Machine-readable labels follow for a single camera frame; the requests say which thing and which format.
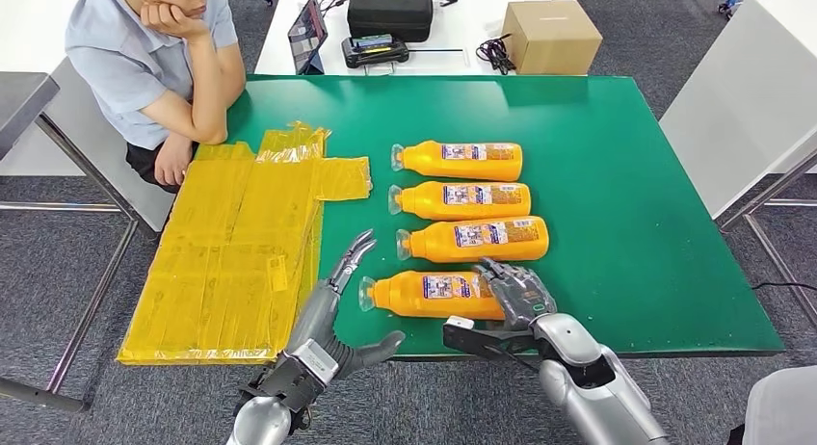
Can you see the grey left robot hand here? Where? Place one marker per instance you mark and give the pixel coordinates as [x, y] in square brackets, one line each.
[319, 321]

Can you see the black tablet on stand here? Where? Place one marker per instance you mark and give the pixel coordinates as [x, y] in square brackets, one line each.
[308, 34]

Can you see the yellow taped cardboard mat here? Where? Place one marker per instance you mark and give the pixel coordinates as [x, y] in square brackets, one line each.
[242, 251]

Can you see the black handheld controller with screen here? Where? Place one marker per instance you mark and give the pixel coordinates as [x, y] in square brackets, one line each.
[375, 51]

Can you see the white table with metal legs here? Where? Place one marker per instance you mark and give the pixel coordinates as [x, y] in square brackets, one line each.
[747, 97]

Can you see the black zipped carry case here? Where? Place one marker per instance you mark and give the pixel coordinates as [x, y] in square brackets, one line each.
[390, 11]

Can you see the standing person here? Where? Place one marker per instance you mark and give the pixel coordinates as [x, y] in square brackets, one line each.
[785, 407]

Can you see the person's right hand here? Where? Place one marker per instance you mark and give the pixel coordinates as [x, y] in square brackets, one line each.
[172, 21]

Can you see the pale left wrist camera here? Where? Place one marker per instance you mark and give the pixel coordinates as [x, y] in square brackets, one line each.
[313, 362]

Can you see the person's left hand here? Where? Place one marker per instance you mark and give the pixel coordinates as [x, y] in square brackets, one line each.
[172, 161]

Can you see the brown cardboard box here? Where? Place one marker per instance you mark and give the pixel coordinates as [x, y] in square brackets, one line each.
[552, 40]

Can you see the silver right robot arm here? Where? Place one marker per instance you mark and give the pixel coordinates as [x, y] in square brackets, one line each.
[593, 391]

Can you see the grey desk with metal frame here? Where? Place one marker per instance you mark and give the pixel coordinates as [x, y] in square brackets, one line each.
[22, 104]

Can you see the white table with equipment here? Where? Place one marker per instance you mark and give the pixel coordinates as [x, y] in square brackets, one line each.
[459, 27]

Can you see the seated person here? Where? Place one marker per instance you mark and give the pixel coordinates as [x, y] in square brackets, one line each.
[127, 65]

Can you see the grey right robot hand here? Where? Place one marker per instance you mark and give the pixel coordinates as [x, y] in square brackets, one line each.
[520, 295]

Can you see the orange detergent bottle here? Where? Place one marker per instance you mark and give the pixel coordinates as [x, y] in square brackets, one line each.
[408, 298]
[459, 206]
[459, 164]
[440, 244]

